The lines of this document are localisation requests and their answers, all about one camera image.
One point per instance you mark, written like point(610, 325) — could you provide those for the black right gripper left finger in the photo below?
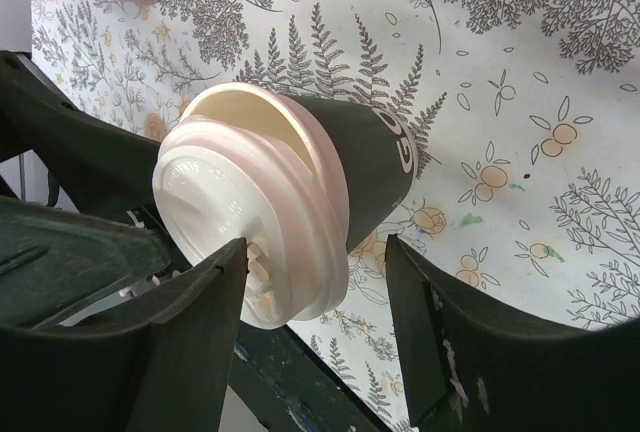
point(159, 362)

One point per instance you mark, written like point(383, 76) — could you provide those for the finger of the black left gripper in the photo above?
point(55, 264)
point(105, 170)

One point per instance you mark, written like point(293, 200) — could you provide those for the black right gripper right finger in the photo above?
point(472, 363)

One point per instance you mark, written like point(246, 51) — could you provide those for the black paper coffee cup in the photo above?
point(364, 158)

